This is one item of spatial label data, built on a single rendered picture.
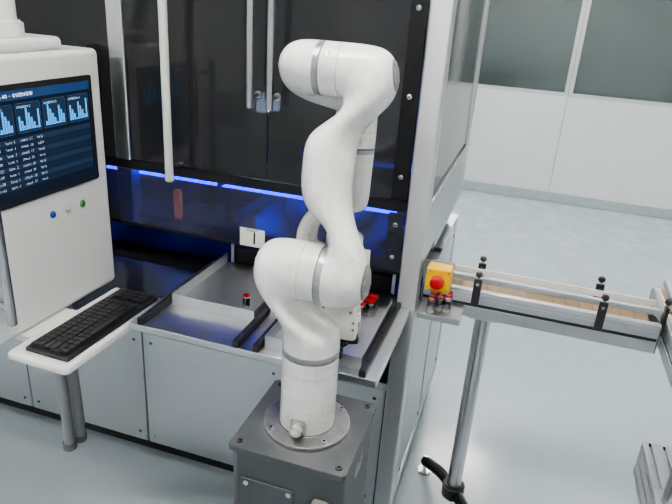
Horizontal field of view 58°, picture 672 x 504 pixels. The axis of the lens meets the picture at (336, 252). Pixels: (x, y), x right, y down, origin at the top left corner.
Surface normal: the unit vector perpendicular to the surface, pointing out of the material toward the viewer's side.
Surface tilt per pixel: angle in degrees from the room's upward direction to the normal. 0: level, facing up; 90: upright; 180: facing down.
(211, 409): 90
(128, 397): 90
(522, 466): 0
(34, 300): 90
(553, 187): 90
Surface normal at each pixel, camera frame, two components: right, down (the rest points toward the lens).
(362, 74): -0.26, 0.12
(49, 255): 0.94, 0.18
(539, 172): -0.31, 0.35
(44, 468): 0.07, -0.92
